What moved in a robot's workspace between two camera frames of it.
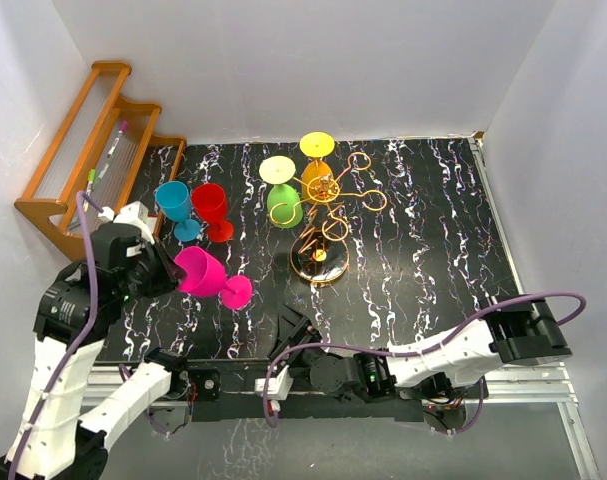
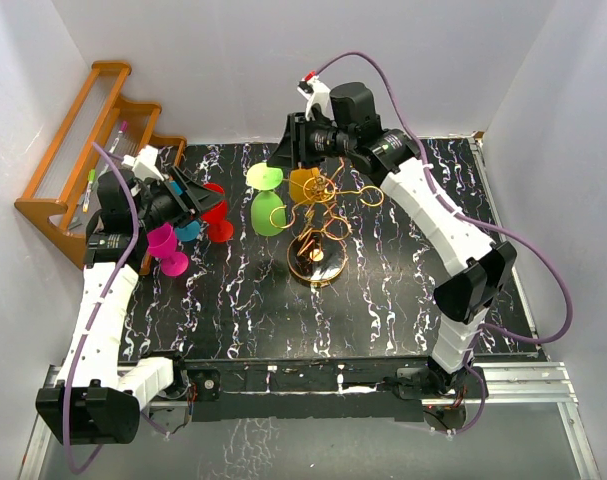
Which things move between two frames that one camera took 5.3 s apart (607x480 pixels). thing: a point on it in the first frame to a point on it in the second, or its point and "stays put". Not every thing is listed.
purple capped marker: [122, 129] stays put
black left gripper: [172, 273] to [194, 198]
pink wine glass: [206, 277] to [163, 244]
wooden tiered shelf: [108, 154] stays put
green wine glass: [284, 206] to [268, 212]
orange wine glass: [317, 179] to [298, 180]
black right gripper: [289, 323] to [286, 154]
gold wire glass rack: [320, 252] stays put
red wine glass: [210, 202] stays put
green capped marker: [91, 177] stays put
